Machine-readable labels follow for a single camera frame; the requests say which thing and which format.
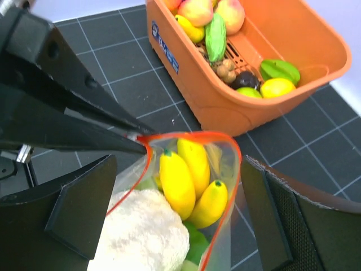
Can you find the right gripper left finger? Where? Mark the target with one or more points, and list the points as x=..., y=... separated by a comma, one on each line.
x=57, y=225

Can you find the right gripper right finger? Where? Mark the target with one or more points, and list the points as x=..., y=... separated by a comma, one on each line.
x=297, y=226

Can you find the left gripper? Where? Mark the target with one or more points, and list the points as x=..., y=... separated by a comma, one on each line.
x=34, y=55

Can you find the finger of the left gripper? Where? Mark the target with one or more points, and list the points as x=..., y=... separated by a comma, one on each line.
x=27, y=121

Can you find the cauliflower toy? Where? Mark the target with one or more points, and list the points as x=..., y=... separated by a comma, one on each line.
x=142, y=233

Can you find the red zipper clear bag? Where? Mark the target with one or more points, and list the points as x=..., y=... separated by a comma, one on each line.
x=144, y=173

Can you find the green bell pepper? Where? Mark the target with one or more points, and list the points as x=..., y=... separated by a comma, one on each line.
x=198, y=246

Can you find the black grid mat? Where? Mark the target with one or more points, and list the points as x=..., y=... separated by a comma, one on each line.
x=317, y=143

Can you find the peach upper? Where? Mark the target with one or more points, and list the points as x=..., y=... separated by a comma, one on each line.
x=172, y=4

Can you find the peach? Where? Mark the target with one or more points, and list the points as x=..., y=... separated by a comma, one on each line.
x=233, y=14
x=172, y=4
x=198, y=12

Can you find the small yellow banana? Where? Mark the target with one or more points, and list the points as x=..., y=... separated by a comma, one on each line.
x=195, y=34

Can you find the yellow lemon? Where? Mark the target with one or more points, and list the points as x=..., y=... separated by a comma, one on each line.
x=276, y=87

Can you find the green lime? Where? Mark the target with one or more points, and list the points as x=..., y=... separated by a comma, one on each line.
x=249, y=92

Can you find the peach front left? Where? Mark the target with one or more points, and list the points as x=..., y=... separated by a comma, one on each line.
x=198, y=12

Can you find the dark purple fruit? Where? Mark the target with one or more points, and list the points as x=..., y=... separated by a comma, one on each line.
x=246, y=79

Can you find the green cucumber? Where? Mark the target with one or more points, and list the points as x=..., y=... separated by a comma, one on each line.
x=215, y=38

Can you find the green star fruit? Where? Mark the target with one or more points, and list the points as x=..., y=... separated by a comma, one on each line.
x=277, y=68

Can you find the brown nuts pile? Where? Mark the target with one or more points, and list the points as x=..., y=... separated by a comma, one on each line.
x=224, y=69

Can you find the orange plastic bin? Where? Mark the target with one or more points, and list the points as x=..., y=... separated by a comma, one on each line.
x=288, y=30

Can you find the peach middle left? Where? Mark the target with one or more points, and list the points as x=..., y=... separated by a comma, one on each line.
x=233, y=14

